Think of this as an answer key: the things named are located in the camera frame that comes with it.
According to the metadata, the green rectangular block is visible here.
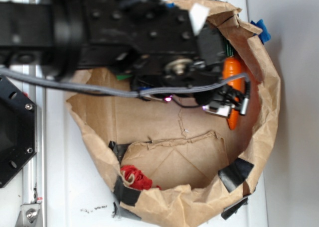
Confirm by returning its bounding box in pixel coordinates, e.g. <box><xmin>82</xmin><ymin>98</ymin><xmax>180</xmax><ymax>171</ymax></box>
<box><xmin>116</xmin><ymin>75</ymin><xmax>133</xmax><ymax>81</ymax></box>

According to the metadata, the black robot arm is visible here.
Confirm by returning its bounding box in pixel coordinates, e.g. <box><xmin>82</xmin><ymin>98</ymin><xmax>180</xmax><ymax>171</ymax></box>
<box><xmin>0</xmin><ymin>0</ymin><xmax>229</xmax><ymax>106</ymax></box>

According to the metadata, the metal corner bracket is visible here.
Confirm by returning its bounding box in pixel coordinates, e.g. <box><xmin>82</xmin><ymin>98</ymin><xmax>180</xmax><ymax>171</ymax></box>
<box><xmin>15</xmin><ymin>204</ymin><xmax>43</xmax><ymax>227</ymax></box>

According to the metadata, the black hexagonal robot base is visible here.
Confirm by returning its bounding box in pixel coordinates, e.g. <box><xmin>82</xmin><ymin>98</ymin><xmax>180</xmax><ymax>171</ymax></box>
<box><xmin>0</xmin><ymin>75</ymin><xmax>34</xmax><ymax>188</ymax></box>

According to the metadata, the grey braided cable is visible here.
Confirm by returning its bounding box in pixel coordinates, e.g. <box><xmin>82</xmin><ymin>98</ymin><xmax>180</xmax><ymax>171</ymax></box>
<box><xmin>0</xmin><ymin>67</ymin><xmax>251</xmax><ymax>98</ymax></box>

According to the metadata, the orange toy carrot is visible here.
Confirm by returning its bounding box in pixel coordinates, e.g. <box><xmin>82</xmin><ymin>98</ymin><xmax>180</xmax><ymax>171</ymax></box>
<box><xmin>222</xmin><ymin>41</ymin><xmax>243</xmax><ymax>130</ymax></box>

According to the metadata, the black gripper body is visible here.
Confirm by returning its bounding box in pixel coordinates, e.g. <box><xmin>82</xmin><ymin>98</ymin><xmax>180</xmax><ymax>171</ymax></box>
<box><xmin>82</xmin><ymin>0</ymin><xmax>227</xmax><ymax>105</ymax></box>

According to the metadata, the aluminium extrusion rail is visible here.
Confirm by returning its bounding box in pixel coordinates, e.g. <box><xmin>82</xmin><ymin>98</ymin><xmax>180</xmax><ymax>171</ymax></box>
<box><xmin>21</xmin><ymin>0</ymin><xmax>47</xmax><ymax>227</ymax></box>

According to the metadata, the red crumpled cloth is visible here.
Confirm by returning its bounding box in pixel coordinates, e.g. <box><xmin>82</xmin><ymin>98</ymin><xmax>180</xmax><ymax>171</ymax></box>
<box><xmin>120</xmin><ymin>165</ymin><xmax>162</xmax><ymax>190</ymax></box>

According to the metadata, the brown paper bag container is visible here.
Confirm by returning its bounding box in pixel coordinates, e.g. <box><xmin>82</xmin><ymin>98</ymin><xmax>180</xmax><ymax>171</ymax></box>
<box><xmin>66</xmin><ymin>0</ymin><xmax>281</xmax><ymax>227</ymax></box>

